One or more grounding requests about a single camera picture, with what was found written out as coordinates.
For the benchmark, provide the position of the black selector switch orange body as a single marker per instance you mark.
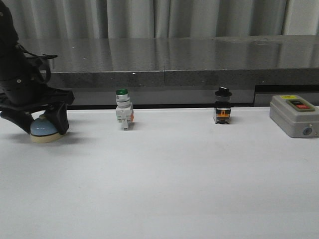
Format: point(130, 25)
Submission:
point(222, 106)

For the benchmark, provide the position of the grey curtain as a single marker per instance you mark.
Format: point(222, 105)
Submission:
point(43, 19)

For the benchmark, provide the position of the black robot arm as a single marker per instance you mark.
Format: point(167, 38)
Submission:
point(9, 44)

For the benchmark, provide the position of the blue and cream desk bell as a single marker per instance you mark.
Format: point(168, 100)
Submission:
point(43, 131)

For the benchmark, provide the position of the grey control box red button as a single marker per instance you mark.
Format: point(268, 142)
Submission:
point(297, 117)

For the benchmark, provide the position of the green pushbutton switch white body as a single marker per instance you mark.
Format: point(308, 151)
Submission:
point(124, 109)

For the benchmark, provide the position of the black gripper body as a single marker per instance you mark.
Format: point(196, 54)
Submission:
point(24, 82)

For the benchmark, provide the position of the grey stone counter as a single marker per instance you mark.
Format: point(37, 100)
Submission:
point(183, 72)

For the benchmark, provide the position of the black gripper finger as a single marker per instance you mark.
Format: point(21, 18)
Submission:
point(58, 117)
point(19, 118)

